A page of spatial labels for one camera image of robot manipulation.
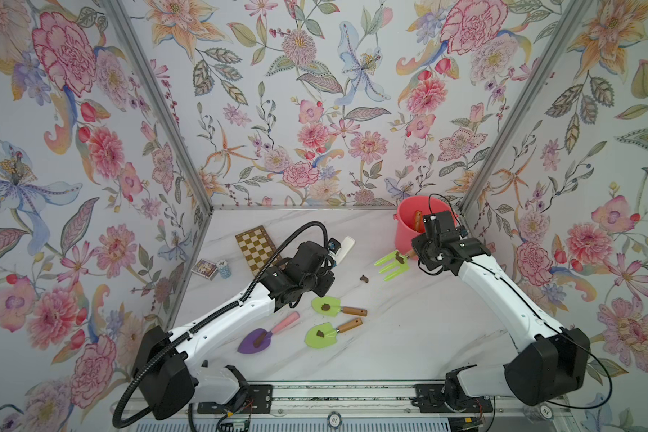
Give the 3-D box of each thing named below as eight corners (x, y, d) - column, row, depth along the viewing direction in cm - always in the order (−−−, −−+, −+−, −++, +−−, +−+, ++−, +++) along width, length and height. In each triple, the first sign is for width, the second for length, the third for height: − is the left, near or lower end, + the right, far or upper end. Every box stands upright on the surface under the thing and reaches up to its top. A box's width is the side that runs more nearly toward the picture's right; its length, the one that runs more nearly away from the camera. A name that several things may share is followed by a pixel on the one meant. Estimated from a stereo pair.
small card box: (194, 272, 103) (191, 268, 101) (203, 261, 106) (201, 257, 104) (211, 280, 101) (208, 276, 99) (220, 269, 104) (218, 265, 102)
